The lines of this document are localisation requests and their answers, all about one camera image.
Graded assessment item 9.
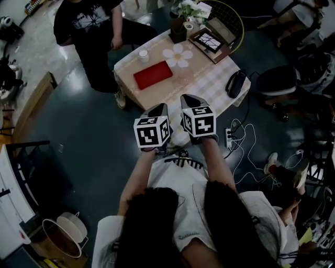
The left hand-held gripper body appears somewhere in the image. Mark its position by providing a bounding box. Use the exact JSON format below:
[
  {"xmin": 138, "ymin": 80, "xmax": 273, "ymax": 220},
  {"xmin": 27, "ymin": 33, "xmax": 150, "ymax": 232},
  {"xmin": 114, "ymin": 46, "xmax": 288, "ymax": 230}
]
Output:
[{"xmin": 133, "ymin": 103, "xmax": 174, "ymax": 155}]

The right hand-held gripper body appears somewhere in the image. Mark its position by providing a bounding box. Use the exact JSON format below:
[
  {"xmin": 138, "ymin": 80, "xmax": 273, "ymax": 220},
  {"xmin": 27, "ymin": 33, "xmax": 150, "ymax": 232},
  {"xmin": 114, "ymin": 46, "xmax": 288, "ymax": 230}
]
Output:
[{"xmin": 180, "ymin": 93, "xmax": 218, "ymax": 144}]

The clear glass cup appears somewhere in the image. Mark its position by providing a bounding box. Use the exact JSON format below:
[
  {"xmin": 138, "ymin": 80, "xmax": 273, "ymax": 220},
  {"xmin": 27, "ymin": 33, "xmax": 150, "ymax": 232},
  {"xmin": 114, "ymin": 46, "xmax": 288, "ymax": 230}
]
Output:
[{"xmin": 177, "ymin": 64, "xmax": 197, "ymax": 86}]

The red tray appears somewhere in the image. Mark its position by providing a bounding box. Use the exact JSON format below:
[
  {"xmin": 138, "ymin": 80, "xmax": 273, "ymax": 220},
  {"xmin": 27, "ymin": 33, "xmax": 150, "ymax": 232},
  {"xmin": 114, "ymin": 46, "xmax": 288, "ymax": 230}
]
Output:
[{"xmin": 133, "ymin": 60, "xmax": 174, "ymax": 91}]

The person's right forearm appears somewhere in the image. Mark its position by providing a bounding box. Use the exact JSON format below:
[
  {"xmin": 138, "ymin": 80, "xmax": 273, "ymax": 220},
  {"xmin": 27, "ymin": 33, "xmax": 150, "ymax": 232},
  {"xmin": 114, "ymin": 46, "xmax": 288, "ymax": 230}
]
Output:
[{"xmin": 200, "ymin": 136, "xmax": 238, "ymax": 193}]

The person's left forearm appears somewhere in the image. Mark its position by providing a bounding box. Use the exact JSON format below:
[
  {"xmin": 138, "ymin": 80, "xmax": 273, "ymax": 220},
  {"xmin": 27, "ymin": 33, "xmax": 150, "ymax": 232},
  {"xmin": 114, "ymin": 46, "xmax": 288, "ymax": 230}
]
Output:
[{"xmin": 117, "ymin": 148, "xmax": 158, "ymax": 217}]

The black box flower pot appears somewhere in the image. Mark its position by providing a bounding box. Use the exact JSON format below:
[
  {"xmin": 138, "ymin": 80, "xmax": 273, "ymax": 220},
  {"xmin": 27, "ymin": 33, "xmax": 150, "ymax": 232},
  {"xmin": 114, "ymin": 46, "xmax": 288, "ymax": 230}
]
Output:
[{"xmin": 169, "ymin": 16, "xmax": 188, "ymax": 44}]

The table with checkered tablecloth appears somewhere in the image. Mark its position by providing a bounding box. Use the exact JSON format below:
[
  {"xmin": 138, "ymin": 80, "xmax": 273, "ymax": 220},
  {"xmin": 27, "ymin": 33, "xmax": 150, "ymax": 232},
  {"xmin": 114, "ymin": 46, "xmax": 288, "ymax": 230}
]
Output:
[{"xmin": 113, "ymin": 28, "xmax": 251, "ymax": 147}]

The person's white t-shirt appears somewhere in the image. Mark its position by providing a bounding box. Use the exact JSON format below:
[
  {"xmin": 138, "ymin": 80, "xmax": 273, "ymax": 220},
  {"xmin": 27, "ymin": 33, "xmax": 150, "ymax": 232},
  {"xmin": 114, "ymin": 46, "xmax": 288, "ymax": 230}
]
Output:
[{"xmin": 91, "ymin": 155, "xmax": 288, "ymax": 268}]

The white flower-shaped mat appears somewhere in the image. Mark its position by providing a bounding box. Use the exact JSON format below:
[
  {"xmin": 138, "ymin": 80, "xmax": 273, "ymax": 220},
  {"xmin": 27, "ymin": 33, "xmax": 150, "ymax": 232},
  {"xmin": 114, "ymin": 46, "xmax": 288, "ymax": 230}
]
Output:
[{"xmin": 162, "ymin": 43, "xmax": 194, "ymax": 68}]

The brown box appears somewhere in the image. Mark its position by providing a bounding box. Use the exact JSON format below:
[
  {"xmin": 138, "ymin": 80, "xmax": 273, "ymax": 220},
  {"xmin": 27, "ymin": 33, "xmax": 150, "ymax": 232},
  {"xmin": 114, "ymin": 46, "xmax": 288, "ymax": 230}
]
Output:
[{"xmin": 206, "ymin": 17, "xmax": 236, "ymax": 45}]

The white flower bouquet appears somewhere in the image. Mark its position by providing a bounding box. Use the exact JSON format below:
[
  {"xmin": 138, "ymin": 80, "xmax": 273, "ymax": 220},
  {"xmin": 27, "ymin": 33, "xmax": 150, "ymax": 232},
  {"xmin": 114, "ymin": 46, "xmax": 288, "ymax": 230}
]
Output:
[{"xmin": 177, "ymin": 0, "xmax": 213, "ymax": 24}]

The long wooden plank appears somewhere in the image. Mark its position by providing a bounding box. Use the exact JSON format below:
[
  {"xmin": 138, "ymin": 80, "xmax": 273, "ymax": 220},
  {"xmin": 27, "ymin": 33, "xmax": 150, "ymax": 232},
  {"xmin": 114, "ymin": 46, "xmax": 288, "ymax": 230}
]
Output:
[{"xmin": 12, "ymin": 71, "xmax": 58, "ymax": 144}]

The round white side table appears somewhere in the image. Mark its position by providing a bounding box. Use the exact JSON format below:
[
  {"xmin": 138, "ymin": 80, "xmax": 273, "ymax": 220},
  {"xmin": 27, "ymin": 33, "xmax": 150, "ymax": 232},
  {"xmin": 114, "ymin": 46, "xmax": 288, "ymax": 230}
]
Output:
[{"xmin": 41, "ymin": 211, "xmax": 89, "ymax": 259}]

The black and white machine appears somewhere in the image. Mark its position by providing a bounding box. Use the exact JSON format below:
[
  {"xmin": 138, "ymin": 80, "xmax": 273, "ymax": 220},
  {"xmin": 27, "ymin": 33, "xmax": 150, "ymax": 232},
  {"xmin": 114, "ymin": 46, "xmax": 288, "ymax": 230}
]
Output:
[{"xmin": 0, "ymin": 56, "xmax": 27, "ymax": 100}]

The white desk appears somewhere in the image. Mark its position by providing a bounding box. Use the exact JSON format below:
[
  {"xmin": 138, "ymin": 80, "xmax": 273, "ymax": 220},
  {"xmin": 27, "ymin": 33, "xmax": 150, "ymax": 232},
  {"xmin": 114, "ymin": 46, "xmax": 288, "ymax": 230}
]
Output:
[{"xmin": 0, "ymin": 145, "xmax": 36, "ymax": 245}]

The cardboard box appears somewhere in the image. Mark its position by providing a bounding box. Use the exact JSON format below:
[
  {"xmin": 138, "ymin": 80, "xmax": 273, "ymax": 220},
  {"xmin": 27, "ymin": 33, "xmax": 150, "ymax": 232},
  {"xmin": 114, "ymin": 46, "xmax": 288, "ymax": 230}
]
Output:
[{"xmin": 30, "ymin": 235, "xmax": 88, "ymax": 268}]

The black cable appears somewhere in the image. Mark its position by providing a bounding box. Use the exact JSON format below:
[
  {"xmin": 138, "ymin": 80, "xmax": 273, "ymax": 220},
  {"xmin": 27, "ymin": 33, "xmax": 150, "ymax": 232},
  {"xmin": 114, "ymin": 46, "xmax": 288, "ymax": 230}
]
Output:
[{"xmin": 224, "ymin": 71, "xmax": 262, "ymax": 159}]

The white cable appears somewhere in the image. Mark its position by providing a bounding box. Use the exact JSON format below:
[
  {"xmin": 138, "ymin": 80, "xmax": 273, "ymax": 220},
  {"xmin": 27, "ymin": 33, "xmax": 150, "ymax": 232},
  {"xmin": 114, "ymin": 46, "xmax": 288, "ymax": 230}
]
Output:
[{"xmin": 230, "ymin": 118, "xmax": 304, "ymax": 193}]

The black picture frame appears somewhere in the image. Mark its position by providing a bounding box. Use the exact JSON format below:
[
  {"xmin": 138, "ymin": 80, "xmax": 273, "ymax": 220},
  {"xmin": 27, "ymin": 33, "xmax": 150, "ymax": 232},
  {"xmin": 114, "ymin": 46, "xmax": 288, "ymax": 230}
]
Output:
[{"xmin": 195, "ymin": 30, "xmax": 225, "ymax": 54}]

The yellow round wire rack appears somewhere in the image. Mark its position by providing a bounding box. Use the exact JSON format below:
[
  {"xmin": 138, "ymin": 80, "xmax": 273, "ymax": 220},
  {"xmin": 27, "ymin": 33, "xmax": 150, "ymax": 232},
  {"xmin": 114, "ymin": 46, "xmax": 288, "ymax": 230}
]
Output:
[{"xmin": 198, "ymin": 0, "xmax": 245, "ymax": 54}]

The black metal frame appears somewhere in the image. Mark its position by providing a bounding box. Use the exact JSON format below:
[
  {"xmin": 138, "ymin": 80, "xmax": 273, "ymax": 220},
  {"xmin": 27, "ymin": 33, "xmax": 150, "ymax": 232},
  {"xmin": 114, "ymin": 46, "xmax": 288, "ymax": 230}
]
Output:
[{"xmin": 5, "ymin": 140, "xmax": 73, "ymax": 228}]

